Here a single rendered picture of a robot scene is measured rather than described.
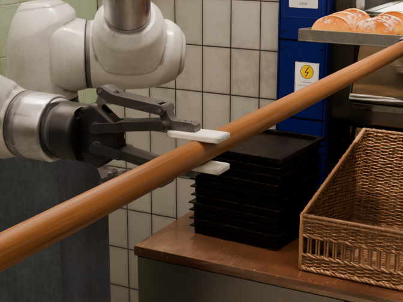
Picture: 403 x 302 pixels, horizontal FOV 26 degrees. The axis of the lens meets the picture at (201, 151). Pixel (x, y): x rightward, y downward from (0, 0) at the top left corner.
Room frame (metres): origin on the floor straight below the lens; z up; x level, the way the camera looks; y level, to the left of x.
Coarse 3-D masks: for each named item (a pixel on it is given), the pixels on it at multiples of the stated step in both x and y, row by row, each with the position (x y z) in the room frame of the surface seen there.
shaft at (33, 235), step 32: (352, 64) 1.51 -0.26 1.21; (384, 64) 1.63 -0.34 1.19; (288, 96) 1.24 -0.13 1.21; (320, 96) 1.32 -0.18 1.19; (224, 128) 1.05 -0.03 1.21; (256, 128) 1.11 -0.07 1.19; (160, 160) 0.91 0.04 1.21; (192, 160) 0.95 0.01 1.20; (96, 192) 0.80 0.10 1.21; (128, 192) 0.83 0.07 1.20; (32, 224) 0.71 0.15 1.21; (64, 224) 0.74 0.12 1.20; (0, 256) 0.66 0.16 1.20
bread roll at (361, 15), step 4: (352, 8) 2.17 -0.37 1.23; (356, 8) 2.16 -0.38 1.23; (348, 12) 2.15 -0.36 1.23; (352, 12) 2.15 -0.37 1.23; (356, 12) 2.14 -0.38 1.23; (360, 12) 2.14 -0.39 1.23; (364, 12) 2.15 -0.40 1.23; (360, 16) 2.13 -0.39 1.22; (364, 16) 2.14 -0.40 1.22; (368, 16) 2.14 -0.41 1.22; (360, 20) 2.13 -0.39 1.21
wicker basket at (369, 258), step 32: (352, 160) 2.38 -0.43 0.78; (384, 160) 2.41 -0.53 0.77; (320, 192) 2.16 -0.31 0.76; (352, 192) 2.40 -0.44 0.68; (384, 192) 2.39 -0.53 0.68; (320, 224) 2.04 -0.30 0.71; (352, 224) 2.00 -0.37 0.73; (384, 224) 2.36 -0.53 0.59; (320, 256) 2.04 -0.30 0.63; (352, 256) 2.00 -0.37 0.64; (384, 256) 2.14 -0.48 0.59
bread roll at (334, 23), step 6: (324, 18) 2.02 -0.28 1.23; (330, 18) 2.01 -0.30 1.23; (336, 18) 2.01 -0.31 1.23; (342, 18) 2.01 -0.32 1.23; (318, 24) 2.01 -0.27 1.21; (324, 24) 2.00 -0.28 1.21; (330, 24) 2.00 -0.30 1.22; (336, 24) 1.99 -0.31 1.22; (342, 24) 1.99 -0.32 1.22; (348, 24) 2.00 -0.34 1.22; (324, 30) 2.00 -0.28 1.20; (330, 30) 1.99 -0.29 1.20; (336, 30) 1.99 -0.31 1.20; (342, 30) 1.99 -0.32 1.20; (348, 30) 1.99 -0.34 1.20
